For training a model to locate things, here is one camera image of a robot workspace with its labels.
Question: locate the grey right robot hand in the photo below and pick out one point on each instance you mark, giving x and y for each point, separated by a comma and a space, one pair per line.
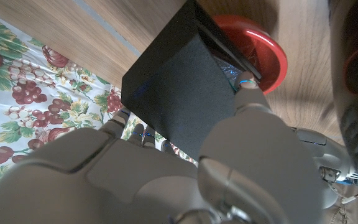
154, 180

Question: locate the red bowl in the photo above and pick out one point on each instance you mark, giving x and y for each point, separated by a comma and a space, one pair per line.
259, 53

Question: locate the glossy black kettle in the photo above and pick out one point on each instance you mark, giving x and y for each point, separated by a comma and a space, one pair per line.
356, 77

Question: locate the floral backdrop cloth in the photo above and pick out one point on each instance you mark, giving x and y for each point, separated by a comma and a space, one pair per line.
33, 102

